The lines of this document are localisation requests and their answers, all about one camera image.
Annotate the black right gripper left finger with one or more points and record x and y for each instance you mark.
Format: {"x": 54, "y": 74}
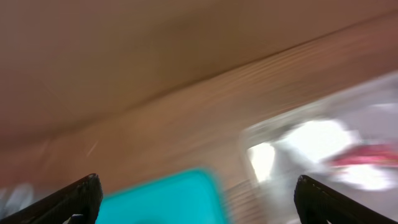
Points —
{"x": 78, "y": 202}

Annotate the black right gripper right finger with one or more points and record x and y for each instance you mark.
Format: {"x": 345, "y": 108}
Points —
{"x": 317, "y": 203}

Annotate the white napkin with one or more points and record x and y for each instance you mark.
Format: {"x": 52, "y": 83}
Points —
{"x": 305, "y": 148}

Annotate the red snack wrapper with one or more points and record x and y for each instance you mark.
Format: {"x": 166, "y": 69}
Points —
{"x": 370, "y": 154}

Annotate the clear plastic bin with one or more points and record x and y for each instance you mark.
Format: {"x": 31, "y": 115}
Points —
{"x": 370, "y": 109}

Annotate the teal plastic tray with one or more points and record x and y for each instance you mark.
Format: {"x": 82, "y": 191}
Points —
{"x": 189, "y": 197}

